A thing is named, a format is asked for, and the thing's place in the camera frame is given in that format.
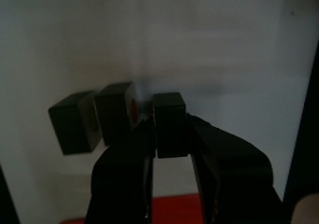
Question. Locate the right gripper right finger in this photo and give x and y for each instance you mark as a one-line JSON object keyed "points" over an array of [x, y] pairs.
{"points": [[236, 184]]}

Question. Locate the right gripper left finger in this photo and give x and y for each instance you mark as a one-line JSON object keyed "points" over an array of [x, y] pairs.
{"points": [[120, 184]]}

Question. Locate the toy sushi roll piece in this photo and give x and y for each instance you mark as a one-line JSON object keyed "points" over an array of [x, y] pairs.
{"points": [[170, 125]]}

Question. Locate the toy sushi piece red dot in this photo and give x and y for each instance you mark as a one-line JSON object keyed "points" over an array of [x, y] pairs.
{"points": [[114, 115]]}

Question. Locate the toy sushi piece green dot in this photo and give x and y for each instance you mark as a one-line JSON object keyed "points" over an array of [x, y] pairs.
{"points": [[72, 125]]}

